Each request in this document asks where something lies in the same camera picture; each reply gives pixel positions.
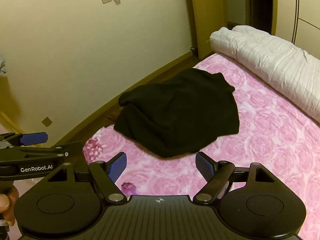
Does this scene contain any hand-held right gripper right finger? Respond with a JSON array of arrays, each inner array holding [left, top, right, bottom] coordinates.
[[194, 152, 278, 204]]

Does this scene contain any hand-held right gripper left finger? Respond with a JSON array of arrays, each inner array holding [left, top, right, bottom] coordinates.
[[44, 152, 128, 204]]

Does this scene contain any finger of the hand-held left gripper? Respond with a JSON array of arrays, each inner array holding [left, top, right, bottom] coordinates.
[[0, 141, 83, 166], [0, 132, 49, 147]]

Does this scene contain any black zip jacket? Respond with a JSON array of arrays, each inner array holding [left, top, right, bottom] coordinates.
[[114, 68, 240, 159]]

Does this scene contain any person's left hand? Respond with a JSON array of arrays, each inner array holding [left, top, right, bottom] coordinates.
[[0, 185, 20, 227]]

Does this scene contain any pink floral blanket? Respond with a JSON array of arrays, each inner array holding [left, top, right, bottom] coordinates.
[[82, 52, 320, 240]]

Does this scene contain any white quilt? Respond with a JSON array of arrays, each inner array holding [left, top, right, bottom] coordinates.
[[209, 25, 320, 125]]

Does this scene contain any wooden door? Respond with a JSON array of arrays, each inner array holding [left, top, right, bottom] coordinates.
[[184, 0, 228, 59]]

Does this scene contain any white wardrobe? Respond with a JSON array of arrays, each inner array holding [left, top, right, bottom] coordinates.
[[275, 0, 320, 55]]

